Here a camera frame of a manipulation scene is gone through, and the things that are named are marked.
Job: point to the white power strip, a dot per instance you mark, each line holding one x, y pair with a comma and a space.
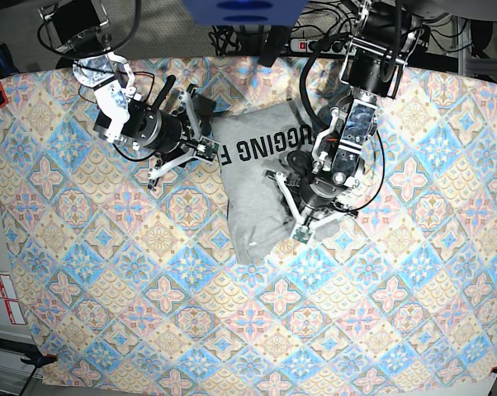
304, 47

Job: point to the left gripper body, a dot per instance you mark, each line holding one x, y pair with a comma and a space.
318, 195

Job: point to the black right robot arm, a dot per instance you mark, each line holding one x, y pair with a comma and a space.
76, 30

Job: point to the black support bracket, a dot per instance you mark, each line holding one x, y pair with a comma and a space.
277, 37

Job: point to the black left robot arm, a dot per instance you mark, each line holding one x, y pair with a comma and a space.
378, 45

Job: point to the black orange clamp lower left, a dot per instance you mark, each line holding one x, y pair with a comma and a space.
38, 360

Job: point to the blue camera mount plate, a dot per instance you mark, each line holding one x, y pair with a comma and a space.
245, 12

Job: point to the red white label stickers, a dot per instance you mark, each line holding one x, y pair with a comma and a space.
9, 301

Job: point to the patterned tile tablecloth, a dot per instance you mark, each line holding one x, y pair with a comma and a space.
140, 290

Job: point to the grey T-shirt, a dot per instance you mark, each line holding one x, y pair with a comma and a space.
261, 173

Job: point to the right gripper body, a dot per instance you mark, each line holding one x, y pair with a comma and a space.
155, 130

